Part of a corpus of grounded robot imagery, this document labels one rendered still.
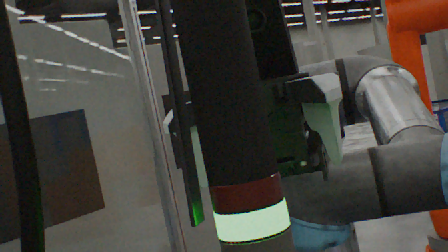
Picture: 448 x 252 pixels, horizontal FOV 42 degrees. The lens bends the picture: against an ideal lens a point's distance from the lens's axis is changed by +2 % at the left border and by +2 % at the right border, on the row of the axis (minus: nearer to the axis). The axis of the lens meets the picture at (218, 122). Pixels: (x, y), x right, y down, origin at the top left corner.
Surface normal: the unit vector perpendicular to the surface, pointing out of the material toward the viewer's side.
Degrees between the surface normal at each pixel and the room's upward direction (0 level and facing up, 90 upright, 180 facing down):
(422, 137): 11
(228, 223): 90
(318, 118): 94
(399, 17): 96
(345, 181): 67
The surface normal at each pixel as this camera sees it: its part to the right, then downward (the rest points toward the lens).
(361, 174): -0.25, -0.38
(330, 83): 0.42, -0.83
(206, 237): 0.71, -0.11
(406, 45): -0.24, 0.21
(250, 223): -0.08, 0.07
